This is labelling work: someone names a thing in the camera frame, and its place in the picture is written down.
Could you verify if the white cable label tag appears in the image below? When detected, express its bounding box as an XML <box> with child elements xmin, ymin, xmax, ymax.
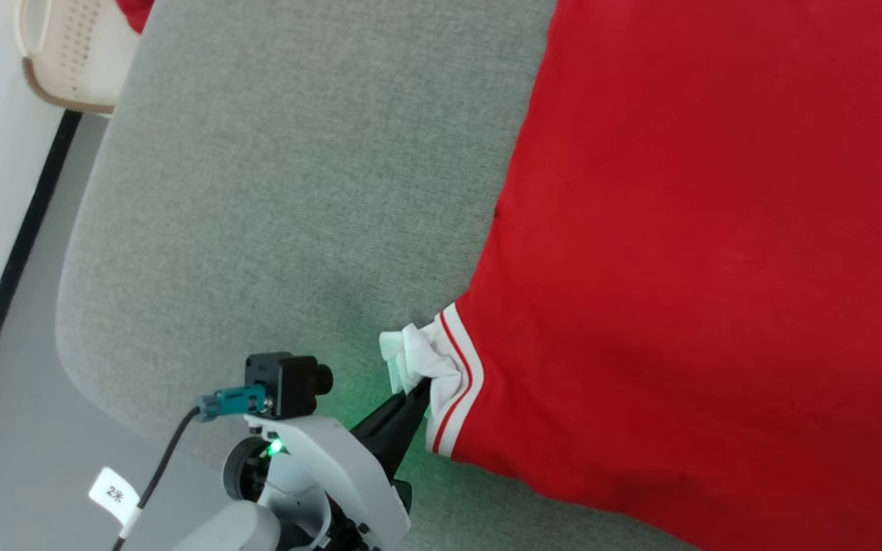
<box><xmin>88</xmin><ymin>466</ymin><xmax>142</xmax><ymax>528</ymax></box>

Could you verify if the cream plastic laundry basket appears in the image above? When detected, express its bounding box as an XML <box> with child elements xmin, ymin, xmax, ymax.
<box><xmin>15</xmin><ymin>0</ymin><xmax>141</xmax><ymax>116</ymax></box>

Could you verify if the red cloth in basket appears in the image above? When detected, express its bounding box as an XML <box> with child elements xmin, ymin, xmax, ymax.
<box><xmin>115</xmin><ymin>0</ymin><xmax>155</xmax><ymax>34</ymax></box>

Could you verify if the teal cable connector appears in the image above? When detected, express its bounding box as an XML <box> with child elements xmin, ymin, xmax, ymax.
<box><xmin>195</xmin><ymin>384</ymin><xmax>268</xmax><ymax>422</ymax></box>

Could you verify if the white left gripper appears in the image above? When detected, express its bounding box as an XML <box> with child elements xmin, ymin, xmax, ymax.
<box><xmin>223</xmin><ymin>377</ymin><xmax>433</xmax><ymax>551</ymax></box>

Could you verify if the black camera cable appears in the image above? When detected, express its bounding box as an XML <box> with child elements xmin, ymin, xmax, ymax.
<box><xmin>109</xmin><ymin>406</ymin><xmax>204</xmax><ymax>551</ymax></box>

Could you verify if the grey fabric sofa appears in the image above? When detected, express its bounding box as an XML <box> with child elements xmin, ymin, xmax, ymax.
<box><xmin>55</xmin><ymin>0</ymin><xmax>701</xmax><ymax>551</ymax></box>

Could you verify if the red garment with white stripes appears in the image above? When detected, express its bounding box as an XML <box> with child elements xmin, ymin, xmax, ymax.
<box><xmin>378</xmin><ymin>0</ymin><xmax>882</xmax><ymax>551</ymax></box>

